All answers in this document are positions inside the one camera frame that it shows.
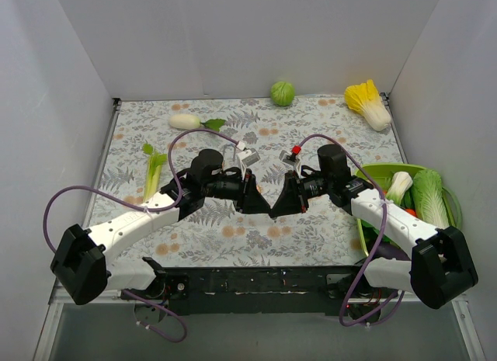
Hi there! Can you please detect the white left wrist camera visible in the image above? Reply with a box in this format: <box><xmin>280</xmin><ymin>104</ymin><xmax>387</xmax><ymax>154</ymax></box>
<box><xmin>234</xmin><ymin>141</ymin><xmax>260</xmax><ymax>175</ymax></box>

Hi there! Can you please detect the green plastic basket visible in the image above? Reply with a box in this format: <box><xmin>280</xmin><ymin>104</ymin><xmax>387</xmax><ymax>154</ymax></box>
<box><xmin>356</xmin><ymin>163</ymin><xmax>463</xmax><ymax>256</ymax></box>

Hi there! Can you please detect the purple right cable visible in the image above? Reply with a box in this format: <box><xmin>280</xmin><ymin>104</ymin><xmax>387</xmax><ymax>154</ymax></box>
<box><xmin>297</xmin><ymin>134</ymin><xmax>405</xmax><ymax>327</ymax></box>

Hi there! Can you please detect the floral table mat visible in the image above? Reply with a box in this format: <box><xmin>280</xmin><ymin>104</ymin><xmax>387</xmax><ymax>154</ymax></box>
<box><xmin>90</xmin><ymin>95</ymin><xmax>401</xmax><ymax>267</ymax></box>

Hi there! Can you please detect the yellow toy napa cabbage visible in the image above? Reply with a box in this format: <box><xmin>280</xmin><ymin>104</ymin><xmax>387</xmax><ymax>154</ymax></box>
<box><xmin>344</xmin><ymin>79</ymin><xmax>391</xmax><ymax>132</ymax></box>

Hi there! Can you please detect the large brass padlock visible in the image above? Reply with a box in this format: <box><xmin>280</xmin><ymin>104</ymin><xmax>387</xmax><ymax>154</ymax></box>
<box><xmin>221</xmin><ymin>143</ymin><xmax>237</xmax><ymax>166</ymax></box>

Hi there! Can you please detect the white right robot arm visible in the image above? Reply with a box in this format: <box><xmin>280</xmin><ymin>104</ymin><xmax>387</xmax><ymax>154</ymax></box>
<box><xmin>269</xmin><ymin>144</ymin><xmax>478</xmax><ymax>309</ymax></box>

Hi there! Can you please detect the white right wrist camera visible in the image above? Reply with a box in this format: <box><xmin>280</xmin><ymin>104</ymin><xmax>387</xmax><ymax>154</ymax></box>
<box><xmin>280</xmin><ymin>145</ymin><xmax>301</xmax><ymax>175</ymax></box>

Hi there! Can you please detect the purple toy eggplant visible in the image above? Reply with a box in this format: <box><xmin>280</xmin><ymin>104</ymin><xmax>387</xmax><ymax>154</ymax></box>
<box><xmin>374</xmin><ymin>241</ymin><xmax>410</xmax><ymax>261</ymax></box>

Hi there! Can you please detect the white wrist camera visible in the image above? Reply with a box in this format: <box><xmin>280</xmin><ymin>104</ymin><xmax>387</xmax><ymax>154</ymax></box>
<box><xmin>234</xmin><ymin>141</ymin><xmax>260</xmax><ymax>175</ymax></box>
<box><xmin>280</xmin><ymin>145</ymin><xmax>301</xmax><ymax>175</ymax></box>

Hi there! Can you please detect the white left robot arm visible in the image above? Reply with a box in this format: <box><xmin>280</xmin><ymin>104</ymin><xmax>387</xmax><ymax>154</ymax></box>
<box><xmin>50</xmin><ymin>149</ymin><xmax>270</xmax><ymax>305</ymax></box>

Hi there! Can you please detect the green toy napa cabbage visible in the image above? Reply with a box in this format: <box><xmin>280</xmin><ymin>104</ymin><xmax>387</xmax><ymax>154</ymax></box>
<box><xmin>412</xmin><ymin>168</ymin><xmax>450</xmax><ymax>229</ymax></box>

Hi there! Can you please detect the purple cable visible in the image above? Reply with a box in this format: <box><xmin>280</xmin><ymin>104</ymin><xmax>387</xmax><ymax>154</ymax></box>
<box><xmin>42</xmin><ymin>128</ymin><xmax>244</xmax><ymax>343</ymax></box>
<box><xmin>297</xmin><ymin>134</ymin><xmax>405</xmax><ymax>327</ymax></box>

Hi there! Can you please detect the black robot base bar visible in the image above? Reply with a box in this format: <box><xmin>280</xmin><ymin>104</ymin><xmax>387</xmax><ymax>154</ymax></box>
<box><xmin>120</xmin><ymin>259</ymin><xmax>389</xmax><ymax>318</ymax></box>

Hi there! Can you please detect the white toy radish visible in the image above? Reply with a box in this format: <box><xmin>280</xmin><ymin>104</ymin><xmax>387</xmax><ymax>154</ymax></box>
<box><xmin>169</xmin><ymin>114</ymin><xmax>226</xmax><ymax>132</ymax></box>

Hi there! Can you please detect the green toy celery stalk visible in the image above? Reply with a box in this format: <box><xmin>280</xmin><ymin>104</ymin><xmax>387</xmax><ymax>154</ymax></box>
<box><xmin>142</xmin><ymin>143</ymin><xmax>168</xmax><ymax>201</ymax></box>

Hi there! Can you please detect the toy bok choy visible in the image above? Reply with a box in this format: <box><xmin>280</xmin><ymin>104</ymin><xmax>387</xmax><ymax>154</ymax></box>
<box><xmin>385</xmin><ymin>172</ymin><xmax>413</xmax><ymax>206</ymax></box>

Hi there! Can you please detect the orange toy carrot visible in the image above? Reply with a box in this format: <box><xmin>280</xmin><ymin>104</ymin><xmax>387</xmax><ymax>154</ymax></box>
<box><xmin>405</xmin><ymin>209</ymin><xmax>417</xmax><ymax>217</ymax></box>

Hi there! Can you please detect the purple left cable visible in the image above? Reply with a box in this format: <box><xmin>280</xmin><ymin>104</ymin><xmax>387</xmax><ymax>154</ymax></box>
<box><xmin>42</xmin><ymin>128</ymin><xmax>244</xmax><ymax>343</ymax></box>

